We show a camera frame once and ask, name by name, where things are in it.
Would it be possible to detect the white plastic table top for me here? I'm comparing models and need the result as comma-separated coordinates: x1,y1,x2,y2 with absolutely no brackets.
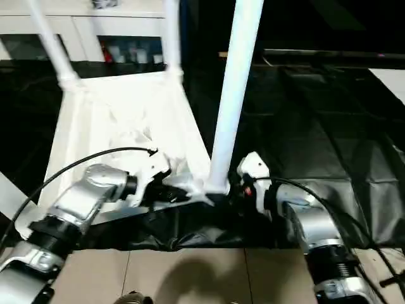
13,68,217,241

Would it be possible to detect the white plastic table leg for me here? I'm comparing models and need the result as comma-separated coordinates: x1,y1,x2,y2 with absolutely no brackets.
204,0,265,197
0,170,34,221
28,0,80,91
163,0,185,80

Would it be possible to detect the black mat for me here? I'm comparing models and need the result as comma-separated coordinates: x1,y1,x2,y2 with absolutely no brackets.
0,58,405,251

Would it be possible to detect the grey robot foot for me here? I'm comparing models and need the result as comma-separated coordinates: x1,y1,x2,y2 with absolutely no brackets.
115,291,154,304

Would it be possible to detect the black floor stand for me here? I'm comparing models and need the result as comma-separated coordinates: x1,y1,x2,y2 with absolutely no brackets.
378,269,405,289

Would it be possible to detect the white flat board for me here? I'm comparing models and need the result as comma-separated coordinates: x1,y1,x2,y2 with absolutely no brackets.
370,68,405,105

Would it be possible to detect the white cabinet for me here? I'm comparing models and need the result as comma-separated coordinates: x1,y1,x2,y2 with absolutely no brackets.
0,0,179,64

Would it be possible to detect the grey object on cabinet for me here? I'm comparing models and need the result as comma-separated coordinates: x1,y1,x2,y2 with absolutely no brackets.
91,0,120,10

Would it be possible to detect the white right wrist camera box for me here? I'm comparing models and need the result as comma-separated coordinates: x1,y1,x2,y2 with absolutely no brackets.
236,151,273,217

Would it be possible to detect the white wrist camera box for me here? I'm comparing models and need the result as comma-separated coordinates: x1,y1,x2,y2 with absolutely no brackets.
125,151,173,207
236,151,273,217

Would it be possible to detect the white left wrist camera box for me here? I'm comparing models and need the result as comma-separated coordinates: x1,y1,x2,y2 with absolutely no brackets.
125,151,173,207

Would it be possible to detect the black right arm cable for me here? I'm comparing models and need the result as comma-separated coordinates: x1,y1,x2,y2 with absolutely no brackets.
253,177,405,279

